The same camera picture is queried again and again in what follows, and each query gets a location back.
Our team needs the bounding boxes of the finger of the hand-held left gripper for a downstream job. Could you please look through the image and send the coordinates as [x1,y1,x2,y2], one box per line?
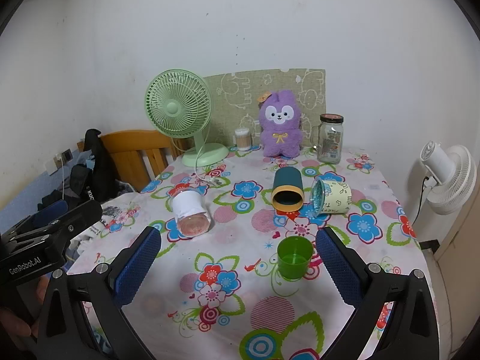
[30,199,70,230]
[41,199,103,244]

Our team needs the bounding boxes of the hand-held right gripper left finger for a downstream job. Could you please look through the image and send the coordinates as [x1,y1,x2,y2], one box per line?
[35,226,163,360]

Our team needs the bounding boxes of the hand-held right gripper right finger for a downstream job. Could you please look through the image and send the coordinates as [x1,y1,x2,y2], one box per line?
[315,227,440,360]

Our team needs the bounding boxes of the green plastic cup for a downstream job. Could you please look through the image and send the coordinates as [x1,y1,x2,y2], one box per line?
[277,236,314,281]

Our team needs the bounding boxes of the pale green printed glass cup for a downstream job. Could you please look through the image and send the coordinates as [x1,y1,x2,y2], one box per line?
[310,179,352,216]

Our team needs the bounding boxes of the white pink cup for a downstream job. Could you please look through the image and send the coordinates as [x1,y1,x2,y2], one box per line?
[170,190,211,238]

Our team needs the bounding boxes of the teal cup with yellow rim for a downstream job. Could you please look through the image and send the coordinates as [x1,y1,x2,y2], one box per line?
[271,167,305,211]

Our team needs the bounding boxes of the person's left hand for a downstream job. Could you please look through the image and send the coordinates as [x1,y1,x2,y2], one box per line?
[0,279,47,342]

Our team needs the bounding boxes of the printed cloth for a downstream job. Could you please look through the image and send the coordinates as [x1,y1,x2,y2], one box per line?
[80,202,140,241]

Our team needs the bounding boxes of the black bag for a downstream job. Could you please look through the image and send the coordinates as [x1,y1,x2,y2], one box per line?
[69,129,121,204]

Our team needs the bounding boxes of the wooden chair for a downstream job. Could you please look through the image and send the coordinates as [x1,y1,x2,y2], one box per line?
[77,130,190,193]

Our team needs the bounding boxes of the cream cabinet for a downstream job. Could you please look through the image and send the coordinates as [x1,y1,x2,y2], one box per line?
[433,191,480,360]

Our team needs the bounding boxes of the glass jar with lid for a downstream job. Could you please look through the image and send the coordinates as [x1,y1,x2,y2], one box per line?
[317,113,345,164]

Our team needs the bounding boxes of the white fan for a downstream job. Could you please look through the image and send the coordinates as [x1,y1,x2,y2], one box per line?
[419,141,478,215]

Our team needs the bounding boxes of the purple plush toy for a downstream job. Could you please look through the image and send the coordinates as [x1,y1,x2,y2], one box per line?
[257,90,304,157]

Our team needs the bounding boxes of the green desk fan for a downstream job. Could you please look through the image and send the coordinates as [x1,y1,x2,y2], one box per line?
[145,69,229,167]

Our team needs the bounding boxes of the cotton swab container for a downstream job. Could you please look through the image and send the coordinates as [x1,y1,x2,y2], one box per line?
[234,128,256,152]

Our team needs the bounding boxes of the green elephant print board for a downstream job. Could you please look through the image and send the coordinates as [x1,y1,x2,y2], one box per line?
[203,69,326,149]

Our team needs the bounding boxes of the white charging cable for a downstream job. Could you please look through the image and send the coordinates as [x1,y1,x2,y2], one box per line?
[55,155,67,200]

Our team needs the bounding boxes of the wall socket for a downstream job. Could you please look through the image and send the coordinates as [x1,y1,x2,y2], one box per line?
[45,149,73,175]

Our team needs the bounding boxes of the white fan cable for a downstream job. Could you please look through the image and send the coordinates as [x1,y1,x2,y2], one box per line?
[170,137,226,188]

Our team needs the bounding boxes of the black fan cable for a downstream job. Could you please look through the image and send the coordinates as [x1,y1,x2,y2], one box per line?
[414,174,430,229]

